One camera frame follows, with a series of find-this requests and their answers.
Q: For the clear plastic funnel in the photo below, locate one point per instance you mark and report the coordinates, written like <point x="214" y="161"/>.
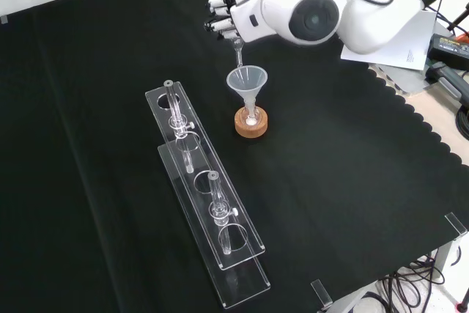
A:
<point x="246" y="83"/>

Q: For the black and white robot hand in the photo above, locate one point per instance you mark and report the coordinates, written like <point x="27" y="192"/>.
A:
<point x="245" y="9"/>

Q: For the white paper sheet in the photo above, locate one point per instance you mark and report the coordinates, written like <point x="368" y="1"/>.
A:
<point x="414" y="49"/>

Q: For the clear glass weighing funnel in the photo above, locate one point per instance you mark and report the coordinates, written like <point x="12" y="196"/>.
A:
<point x="239" y="54"/>

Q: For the black bench cloth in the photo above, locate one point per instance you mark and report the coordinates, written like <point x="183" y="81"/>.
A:
<point x="329" y="151"/>

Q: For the round-bottom glass flask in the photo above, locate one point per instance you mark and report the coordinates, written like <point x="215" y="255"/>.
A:
<point x="258" y="117"/>

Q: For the black power adapter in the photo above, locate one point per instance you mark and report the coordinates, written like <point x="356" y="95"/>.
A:
<point x="450" y="47"/>

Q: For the grey and black device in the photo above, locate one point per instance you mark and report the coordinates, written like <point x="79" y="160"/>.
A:
<point x="452" y="82"/>

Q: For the clear cloth clip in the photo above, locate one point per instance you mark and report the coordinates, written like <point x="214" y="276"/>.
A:
<point x="321" y="291"/>
<point x="3" y="20"/>
<point x="456" y="223"/>

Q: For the clear acrylic funnel stand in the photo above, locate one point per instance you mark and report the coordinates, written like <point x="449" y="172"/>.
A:
<point x="205" y="164"/>

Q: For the black tripod leg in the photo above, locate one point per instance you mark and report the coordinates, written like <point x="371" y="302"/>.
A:
<point x="458" y="17"/>

